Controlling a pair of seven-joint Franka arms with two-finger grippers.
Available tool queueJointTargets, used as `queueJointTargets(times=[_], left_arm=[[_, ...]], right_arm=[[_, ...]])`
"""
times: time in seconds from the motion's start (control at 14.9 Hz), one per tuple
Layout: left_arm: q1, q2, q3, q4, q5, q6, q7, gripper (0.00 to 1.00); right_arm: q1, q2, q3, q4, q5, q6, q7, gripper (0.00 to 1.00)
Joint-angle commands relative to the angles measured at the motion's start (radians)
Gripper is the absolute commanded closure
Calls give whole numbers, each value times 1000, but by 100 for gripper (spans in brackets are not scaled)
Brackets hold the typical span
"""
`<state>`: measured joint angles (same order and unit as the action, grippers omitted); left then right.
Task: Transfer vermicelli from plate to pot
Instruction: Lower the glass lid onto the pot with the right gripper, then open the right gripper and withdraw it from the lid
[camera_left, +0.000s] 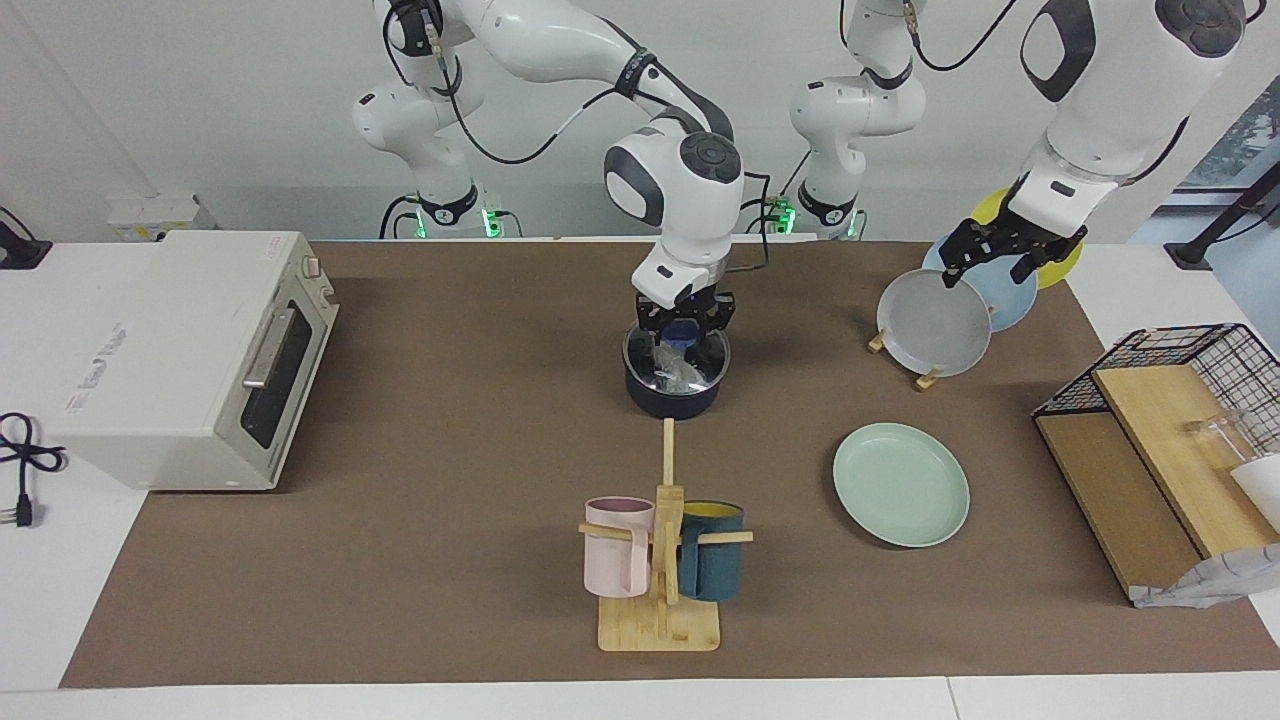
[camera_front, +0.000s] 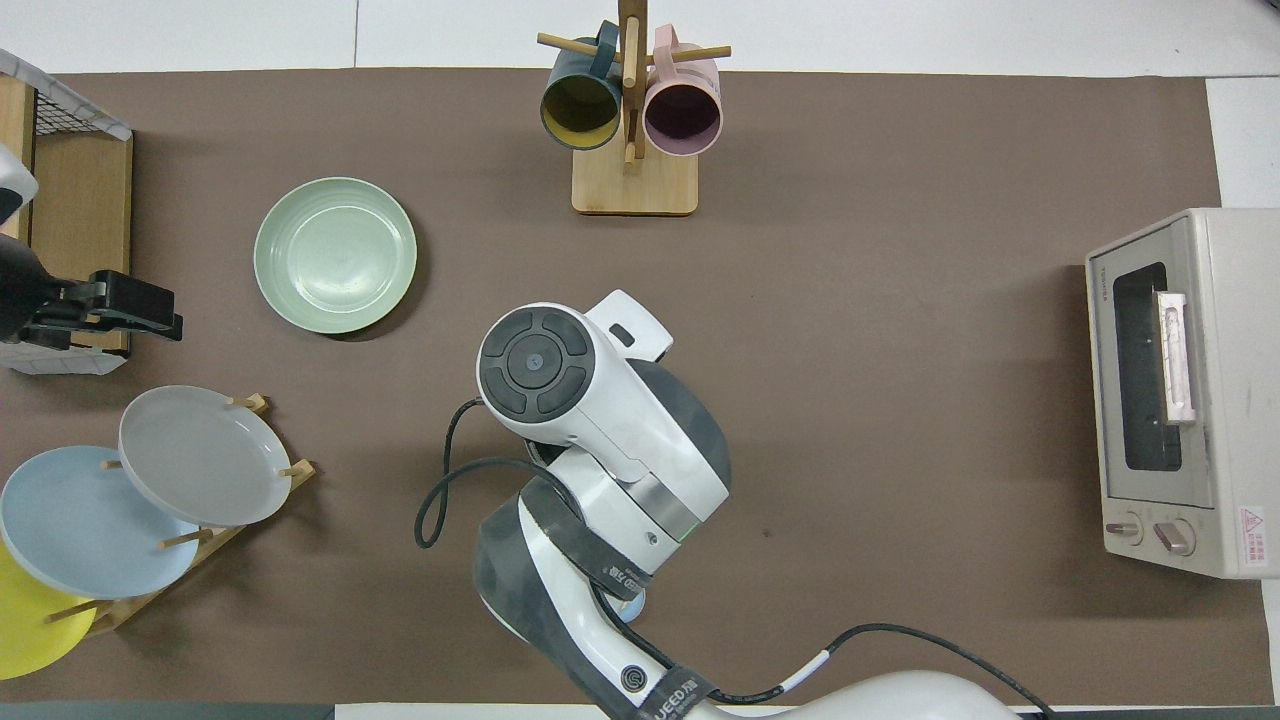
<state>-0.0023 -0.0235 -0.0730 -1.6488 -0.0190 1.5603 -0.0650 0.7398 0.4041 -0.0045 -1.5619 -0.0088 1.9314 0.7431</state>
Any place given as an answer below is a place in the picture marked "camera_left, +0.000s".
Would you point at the grey plate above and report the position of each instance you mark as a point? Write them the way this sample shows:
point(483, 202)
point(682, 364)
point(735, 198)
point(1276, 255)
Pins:
point(935, 330)

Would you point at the pink mug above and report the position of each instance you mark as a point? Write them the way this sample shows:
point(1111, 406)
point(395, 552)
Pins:
point(615, 560)

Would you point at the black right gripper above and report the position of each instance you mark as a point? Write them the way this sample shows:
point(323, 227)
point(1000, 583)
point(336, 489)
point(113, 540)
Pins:
point(690, 305)

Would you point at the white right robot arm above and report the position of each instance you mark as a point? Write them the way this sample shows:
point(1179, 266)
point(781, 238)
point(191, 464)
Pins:
point(680, 200)

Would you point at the black table clamp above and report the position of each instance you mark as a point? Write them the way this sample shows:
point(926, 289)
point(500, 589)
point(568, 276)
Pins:
point(20, 255)

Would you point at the pale green plate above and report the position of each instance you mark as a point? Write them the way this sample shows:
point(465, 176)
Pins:
point(900, 485)

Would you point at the wooden plate rack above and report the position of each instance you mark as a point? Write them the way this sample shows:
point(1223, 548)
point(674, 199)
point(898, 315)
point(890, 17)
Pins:
point(927, 380)

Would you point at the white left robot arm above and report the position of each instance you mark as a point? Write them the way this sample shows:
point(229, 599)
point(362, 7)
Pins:
point(1110, 100)

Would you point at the beige toaster oven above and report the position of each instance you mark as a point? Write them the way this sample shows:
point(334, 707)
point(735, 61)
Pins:
point(170, 350)

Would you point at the wooden mug tree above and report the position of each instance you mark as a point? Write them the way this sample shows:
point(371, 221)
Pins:
point(660, 625)

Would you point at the glass lid blue knob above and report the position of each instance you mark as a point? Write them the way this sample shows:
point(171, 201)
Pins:
point(712, 365)

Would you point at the grey white cloth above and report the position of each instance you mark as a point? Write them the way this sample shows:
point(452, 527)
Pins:
point(1220, 580)

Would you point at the yellow plate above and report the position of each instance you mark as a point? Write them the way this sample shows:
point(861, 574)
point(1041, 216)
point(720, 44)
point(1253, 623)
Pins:
point(1068, 268)

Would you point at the dark teal mug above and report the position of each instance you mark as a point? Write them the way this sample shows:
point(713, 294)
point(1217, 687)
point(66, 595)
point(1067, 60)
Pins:
point(712, 565)

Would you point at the white vermicelli bundle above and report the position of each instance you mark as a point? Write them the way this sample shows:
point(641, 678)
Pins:
point(675, 375)

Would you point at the white cup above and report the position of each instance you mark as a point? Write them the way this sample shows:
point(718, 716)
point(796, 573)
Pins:
point(1262, 490)

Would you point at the light blue plate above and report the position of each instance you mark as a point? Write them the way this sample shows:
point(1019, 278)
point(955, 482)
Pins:
point(1010, 300)

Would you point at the brown table mat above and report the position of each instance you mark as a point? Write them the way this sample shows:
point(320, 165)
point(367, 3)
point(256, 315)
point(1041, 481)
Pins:
point(400, 600)

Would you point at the clear glass cup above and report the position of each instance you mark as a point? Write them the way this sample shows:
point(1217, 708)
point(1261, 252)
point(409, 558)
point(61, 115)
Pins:
point(1215, 435)

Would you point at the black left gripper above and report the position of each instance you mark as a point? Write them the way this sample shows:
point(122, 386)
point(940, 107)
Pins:
point(1015, 235)

